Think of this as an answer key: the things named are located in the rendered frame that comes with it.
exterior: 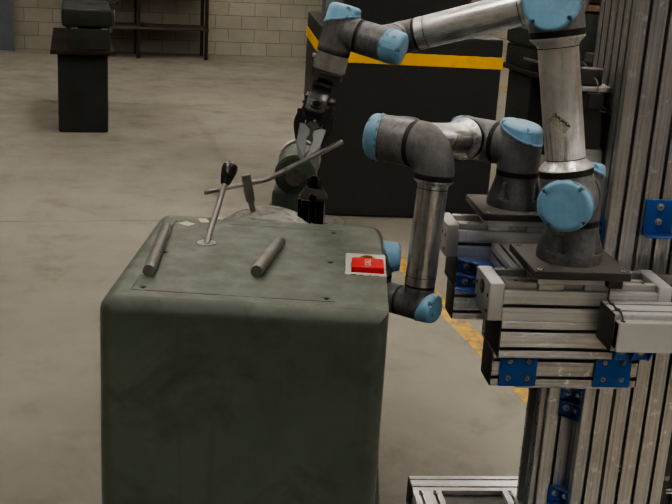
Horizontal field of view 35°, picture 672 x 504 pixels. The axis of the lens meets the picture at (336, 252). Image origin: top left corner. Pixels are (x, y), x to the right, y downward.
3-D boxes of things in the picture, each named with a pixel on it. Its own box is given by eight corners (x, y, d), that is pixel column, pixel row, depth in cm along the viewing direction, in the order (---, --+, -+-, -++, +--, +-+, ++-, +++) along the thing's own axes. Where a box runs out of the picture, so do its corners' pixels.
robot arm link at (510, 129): (527, 176, 280) (533, 126, 276) (483, 167, 288) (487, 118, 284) (547, 170, 289) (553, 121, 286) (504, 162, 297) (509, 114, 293)
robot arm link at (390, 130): (507, 164, 296) (402, 169, 252) (461, 155, 304) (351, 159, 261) (514, 121, 293) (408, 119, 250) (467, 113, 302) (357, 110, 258)
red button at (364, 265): (383, 278, 193) (384, 267, 193) (351, 276, 193) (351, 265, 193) (383, 268, 199) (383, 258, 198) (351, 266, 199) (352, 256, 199)
